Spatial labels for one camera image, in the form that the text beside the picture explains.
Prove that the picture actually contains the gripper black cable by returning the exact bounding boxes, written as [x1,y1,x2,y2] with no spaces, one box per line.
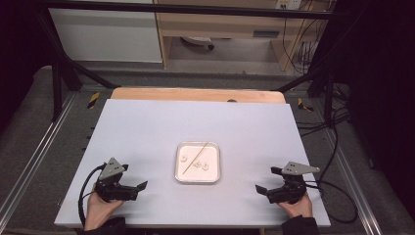
[77,163,108,226]
[304,179,358,225]

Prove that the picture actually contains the thin wooden skewer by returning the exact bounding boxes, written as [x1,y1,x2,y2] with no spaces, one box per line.
[182,142,208,175]

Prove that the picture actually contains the black horizontal frame bar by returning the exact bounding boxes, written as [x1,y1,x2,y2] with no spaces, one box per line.
[40,0,335,21]

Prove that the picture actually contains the light wooden desk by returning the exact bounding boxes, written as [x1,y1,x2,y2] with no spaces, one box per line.
[153,0,331,71]

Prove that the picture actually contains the black hanging cables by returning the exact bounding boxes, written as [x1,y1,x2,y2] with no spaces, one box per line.
[281,0,329,74]

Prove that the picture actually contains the yellow black tape strip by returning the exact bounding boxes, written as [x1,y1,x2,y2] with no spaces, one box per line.
[297,97,314,113]

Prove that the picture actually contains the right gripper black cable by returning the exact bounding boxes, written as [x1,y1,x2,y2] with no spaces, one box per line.
[304,179,358,225]

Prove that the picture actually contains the square white tray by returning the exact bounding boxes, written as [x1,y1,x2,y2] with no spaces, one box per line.
[174,141,221,184]

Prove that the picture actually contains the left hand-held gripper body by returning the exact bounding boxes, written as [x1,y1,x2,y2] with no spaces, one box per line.
[94,157,140,203]

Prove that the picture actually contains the black floor cables bundle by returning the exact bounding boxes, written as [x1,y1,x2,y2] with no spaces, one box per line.
[295,82,352,138]

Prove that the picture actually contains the light wooden table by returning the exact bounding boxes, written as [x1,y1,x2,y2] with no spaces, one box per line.
[111,86,287,105]

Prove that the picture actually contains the person's left hand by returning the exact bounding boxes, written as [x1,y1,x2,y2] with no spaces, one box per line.
[83,183,125,231]

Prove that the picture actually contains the aluminium floor rail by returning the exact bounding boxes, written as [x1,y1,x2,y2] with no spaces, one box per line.
[0,93,78,223]
[321,128,384,235]

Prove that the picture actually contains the white cabinet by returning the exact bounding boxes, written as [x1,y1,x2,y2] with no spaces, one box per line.
[48,0,163,64]

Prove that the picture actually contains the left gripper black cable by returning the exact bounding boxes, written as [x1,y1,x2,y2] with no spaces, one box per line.
[77,163,108,226]

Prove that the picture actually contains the black metal stand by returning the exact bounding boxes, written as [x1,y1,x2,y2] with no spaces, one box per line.
[33,8,122,122]
[276,63,338,129]

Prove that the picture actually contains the person's right hand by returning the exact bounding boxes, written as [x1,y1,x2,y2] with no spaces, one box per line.
[277,191,313,219]

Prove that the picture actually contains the office chair base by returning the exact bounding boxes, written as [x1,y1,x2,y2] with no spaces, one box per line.
[180,36,215,51]

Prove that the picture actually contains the white power strip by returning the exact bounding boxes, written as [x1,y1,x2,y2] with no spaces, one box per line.
[275,0,302,10]

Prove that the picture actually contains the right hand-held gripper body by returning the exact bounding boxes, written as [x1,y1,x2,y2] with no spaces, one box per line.
[265,161,321,205]

